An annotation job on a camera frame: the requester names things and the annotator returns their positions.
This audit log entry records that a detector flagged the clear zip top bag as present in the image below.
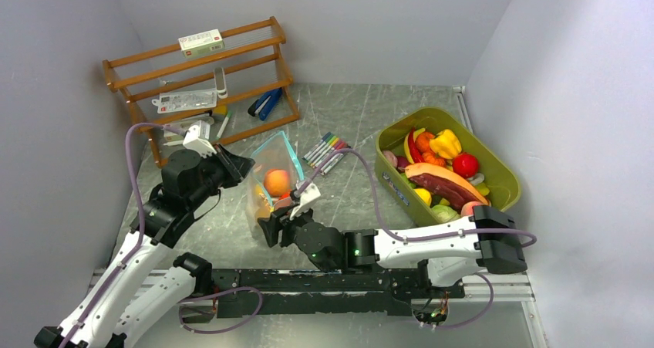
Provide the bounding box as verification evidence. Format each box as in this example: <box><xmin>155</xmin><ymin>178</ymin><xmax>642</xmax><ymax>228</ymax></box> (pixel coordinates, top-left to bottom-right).
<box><xmin>245</xmin><ymin>131</ymin><xmax>304</xmax><ymax>245</ymax></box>

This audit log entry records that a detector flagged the white upright device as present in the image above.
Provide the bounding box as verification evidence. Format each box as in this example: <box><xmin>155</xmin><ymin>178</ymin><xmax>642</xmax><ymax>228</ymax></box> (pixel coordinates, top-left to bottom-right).
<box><xmin>214</xmin><ymin>67</ymin><xmax>228</xmax><ymax>100</ymax></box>

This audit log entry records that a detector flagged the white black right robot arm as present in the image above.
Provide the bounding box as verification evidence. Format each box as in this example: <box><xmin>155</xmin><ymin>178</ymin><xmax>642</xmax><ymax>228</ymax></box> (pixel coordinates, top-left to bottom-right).
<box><xmin>257</xmin><ymin>205</ymin><xmax>528</xmax><ymax>297</ymax></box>

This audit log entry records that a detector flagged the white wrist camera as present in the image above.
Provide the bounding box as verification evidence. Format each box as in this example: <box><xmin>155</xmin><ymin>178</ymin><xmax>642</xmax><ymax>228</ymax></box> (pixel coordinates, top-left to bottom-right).
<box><xmin>289</xmin><ymin>180</ymin><xmax>321</xmax><ymax>219</ymax></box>
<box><xmin>182</xmin><ymin>120</ymin><xmax>217</xmax><ymax>158</ymax></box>

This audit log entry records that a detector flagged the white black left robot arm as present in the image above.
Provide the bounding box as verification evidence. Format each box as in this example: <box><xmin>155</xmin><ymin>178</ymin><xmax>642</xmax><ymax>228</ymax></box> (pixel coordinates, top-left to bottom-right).
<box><xmin>34</xmin><ymin>145</ymin><xmax>255</xmax><ymax>347</ymax></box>

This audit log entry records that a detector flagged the red toy carrot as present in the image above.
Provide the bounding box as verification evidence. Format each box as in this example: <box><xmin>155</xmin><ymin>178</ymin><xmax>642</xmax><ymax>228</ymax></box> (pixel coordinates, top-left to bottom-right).
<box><xmin>274</xmin><ymin>191</ymin><xmax>292</xmax><ymax>209</ymax></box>

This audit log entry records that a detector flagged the red toy pomegranate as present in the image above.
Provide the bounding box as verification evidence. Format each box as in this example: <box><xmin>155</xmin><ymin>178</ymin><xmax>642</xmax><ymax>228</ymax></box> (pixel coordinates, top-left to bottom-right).
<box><xmin>452</xmin><ymin>153</ymin><xmax>480</xmax><ymax>179</ymax></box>

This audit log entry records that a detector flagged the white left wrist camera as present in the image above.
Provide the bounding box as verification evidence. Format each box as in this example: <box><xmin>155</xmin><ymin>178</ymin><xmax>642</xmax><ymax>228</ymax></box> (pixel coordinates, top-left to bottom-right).
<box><xmin>182</xmin><ymin>120</ymin><xmax>217</xmax><ymax>158</ymax></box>

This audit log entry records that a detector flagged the wooden three-tier rack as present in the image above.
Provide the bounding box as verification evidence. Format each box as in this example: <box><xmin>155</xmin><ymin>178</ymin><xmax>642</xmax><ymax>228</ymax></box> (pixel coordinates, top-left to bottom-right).
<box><xmin>103</xmin><ymin>16</ymin><xmax>301</xmax><ymax>168</ymax></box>

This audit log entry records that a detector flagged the yellow toy mango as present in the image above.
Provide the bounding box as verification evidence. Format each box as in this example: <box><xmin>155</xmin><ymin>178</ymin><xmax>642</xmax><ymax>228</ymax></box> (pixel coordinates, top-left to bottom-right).
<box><xmin>254</xmin><ymin>184</ymin><xmax>273</xmax><ymax>220</ymax></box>

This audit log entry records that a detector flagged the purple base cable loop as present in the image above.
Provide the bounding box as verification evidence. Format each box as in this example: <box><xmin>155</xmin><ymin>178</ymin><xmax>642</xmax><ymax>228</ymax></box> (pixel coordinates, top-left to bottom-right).
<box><xmin>177</xmin><ymin>285</ymin><xmax>265</xmax><ymax>336</ymax></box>

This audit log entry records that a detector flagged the white green marker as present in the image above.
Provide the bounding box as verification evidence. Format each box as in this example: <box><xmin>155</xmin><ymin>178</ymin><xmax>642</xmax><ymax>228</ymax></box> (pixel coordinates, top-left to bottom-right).
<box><xmin>216</xmin><ymin>111</ymin><xmax>231</xmax><ymax>140</ymax></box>

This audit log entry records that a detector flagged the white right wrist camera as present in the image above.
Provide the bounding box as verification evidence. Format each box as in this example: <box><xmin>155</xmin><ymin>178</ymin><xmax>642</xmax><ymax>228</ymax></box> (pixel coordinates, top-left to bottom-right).
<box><xmin>289</xmin><ymin>180</ymin><xmax>321</xmax><ymax>219</ymax></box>

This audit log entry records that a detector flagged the coloured marker pen set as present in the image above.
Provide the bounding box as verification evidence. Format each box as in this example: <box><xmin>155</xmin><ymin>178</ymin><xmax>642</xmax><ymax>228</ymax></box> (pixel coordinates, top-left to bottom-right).
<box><xmin>302</xmin><ymin>132</ymin><xmax>350</xmax><ymax>175</ymax></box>

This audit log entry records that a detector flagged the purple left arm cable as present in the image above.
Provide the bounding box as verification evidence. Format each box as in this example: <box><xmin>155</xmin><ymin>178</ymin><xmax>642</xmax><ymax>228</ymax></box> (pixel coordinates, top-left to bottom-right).
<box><xmin>57</xmin><ymin>123</ymin><xmax>187</xmax><ymax>348</ymax></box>

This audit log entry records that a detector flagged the red toy chili pepper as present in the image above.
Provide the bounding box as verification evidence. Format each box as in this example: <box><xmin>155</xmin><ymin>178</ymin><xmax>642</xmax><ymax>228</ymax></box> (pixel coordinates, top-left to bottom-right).
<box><xmin>405</xmin><ymin>128</ymin><xmax>425</xmax><ymax>164</ymax></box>

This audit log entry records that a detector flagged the small white box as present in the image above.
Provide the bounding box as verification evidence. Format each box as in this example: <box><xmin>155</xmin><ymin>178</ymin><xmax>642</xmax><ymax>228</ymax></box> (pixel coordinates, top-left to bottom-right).
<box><xmin>163</xmin><ymin>119</ymin><xmax>198</xmax><ymax>147</ymax></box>

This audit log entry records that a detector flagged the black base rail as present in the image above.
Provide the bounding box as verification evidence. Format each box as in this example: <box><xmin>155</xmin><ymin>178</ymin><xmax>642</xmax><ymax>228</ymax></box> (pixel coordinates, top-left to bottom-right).
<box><xmin>212</xmin><ymin>268</ymin><xmax>465</xmax><ymax>318</ymax></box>

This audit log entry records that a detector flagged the white green box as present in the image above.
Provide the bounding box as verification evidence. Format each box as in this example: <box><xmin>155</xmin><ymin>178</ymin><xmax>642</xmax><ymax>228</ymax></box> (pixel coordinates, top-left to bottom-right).
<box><xmin>177</xmin><ymin>29</ymin><xmax>225</xmax><ymax>59</ymax></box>

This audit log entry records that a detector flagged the orange toy tangerine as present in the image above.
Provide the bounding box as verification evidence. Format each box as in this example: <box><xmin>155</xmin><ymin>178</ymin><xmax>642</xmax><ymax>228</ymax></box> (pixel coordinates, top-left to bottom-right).
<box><xmin>415</xmin><ymin>131</ymin><xmax>435</xmax><ymax>154</ymax></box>
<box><xmin>422</xmin><ymin>151</ymin><xmax>447</xmax><ymax>167</ymax></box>

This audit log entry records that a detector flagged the toy peach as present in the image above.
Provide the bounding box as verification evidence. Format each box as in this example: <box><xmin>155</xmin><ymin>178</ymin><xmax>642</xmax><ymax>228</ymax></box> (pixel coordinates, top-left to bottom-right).
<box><xmin>263</xmin><ymin>169</ymin><xmax>291</xmax><ymax>198</ymax></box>
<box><xmin>460</xmin><ymin>201</ymin><xmax>484</xmax><ymax>217</ymax></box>

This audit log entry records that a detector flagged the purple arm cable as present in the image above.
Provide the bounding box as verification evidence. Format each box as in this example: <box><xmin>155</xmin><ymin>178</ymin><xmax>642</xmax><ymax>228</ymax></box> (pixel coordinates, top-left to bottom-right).
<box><xmin>57</xmin><ymin>123</ymin><xmax>187</xmax><ymax>348</ymax></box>
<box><xmin>293</xmin><ymin>148</ymin><xmax>538</xmax><ymax>248</ymax></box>

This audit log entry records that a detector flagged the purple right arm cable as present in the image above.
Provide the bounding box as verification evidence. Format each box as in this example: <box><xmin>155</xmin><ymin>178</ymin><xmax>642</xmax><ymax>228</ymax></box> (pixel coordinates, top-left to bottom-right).
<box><xmin>293</xmin><ymin>148</ymin><xmax>538</xmax><ymax>248</ymax></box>

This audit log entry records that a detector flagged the green toy cabbage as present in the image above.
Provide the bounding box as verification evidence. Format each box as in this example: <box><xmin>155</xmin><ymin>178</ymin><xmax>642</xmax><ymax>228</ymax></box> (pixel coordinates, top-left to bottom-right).
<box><xmin>431</xmin><ymin>204</ymin><xmax>461</xmax><ymax>225</ymax></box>

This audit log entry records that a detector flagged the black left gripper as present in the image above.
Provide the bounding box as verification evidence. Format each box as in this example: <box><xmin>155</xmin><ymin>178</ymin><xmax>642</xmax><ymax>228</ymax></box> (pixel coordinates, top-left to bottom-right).
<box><xmin>187</xmin><ymin>141</ymin><xmax>254</xmax><ymax>209</ymax></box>

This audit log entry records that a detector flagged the orange toy papaya slice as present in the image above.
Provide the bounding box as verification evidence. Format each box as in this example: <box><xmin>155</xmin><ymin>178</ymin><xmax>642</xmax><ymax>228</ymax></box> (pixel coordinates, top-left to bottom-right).
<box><xmin>404</xmin><ymin>163</ymin><xmax>490</xmax><ymax>213</ymax></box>

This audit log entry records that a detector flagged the flat white package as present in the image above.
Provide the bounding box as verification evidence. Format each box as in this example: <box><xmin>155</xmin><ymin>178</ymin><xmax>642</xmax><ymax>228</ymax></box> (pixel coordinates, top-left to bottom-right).
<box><xmin>151</xmin><ymin>90</ymin><xmax>218</xmax><ymax>114</ymax></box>

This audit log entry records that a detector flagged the blue stapler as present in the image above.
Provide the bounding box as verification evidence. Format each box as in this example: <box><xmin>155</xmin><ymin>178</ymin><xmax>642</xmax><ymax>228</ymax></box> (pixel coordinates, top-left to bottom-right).
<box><xmin>248</xmin><ymin>88</ymin><xmax>283</xmax><ymax>121</ymax></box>

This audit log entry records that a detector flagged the olive green plastic bin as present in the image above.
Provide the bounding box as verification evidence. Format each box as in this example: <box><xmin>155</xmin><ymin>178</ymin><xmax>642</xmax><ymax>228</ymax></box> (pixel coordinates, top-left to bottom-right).
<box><xmin>375</xmin><ymin>107</ymin><xmax>521</xmax><ymax>227</ymax></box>

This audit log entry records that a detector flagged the yellow toy bell pepper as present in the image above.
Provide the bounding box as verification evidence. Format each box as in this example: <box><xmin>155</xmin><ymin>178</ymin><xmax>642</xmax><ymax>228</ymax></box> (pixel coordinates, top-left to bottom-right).
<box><xmin>429</xmin><ymin>129</ymin><xmax>463</xmax><ymax>160</ymax></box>

